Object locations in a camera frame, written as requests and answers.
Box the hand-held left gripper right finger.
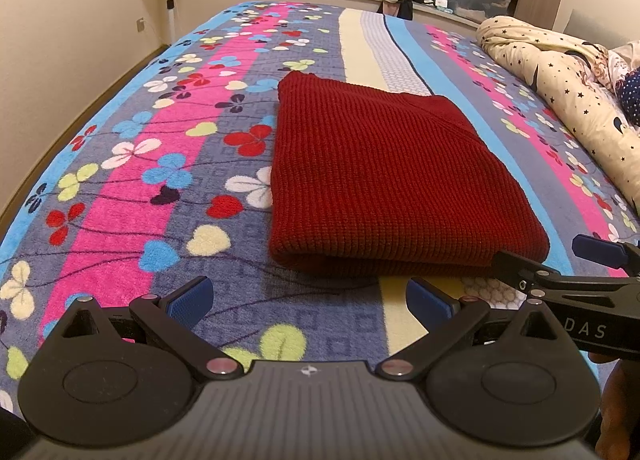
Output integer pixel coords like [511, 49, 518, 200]
[373, 277, 577, 381]

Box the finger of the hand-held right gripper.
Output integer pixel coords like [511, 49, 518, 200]
[492, 249, 562, 299]
[572, 234, 640, 274]

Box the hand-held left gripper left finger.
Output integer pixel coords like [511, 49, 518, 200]
[49, 276, 246, 381]

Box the red knitted sweater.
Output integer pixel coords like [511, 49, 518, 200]
[268, 71, 551, 277]

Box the person's right hand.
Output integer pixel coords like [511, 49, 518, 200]
[589, 351, 640, 460]

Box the floral printed blanket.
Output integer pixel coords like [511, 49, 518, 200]
[0, 0, 640, 421]

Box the dark blue dotted pillow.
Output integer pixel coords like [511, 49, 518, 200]
[619, 66, 640, 127]

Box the cream star-print duvet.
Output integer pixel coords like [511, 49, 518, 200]
[475, 15, 640, 219]

